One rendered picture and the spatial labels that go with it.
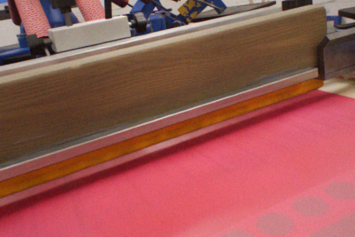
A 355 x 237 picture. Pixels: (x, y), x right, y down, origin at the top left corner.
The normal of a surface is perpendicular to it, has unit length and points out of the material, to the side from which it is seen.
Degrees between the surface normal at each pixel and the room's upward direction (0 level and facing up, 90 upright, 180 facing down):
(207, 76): 90
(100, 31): 90
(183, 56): 90
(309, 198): 0
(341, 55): 90
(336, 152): 0
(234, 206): 0
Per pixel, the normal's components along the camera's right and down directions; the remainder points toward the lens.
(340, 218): -0.17, -0.94
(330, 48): 0.42, 0.19
